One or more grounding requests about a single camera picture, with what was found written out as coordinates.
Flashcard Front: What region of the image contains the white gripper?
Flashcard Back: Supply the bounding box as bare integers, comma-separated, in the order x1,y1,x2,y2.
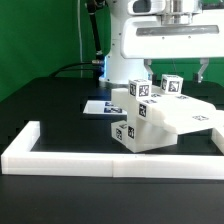
121,0,224,83

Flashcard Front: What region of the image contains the white chair back frame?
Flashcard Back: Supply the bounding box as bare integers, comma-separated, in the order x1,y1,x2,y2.
111,86,224,135

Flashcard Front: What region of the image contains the white chair seat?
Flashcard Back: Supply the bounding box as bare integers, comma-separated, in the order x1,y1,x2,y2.
126,113,178,153

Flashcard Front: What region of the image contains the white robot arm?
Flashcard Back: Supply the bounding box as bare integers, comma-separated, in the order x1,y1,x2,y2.
86,0,224,86

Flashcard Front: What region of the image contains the white sheet with markers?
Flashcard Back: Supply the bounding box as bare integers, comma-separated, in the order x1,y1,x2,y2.
83,100,127,115

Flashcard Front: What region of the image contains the black cable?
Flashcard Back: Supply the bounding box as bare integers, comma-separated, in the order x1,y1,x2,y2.
49,60,105,78

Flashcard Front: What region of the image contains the white cable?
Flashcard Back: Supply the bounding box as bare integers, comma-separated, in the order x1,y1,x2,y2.
77,0,84,79

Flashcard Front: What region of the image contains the white U-shaped fence frame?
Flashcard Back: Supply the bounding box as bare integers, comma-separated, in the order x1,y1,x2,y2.
1,121,224,180

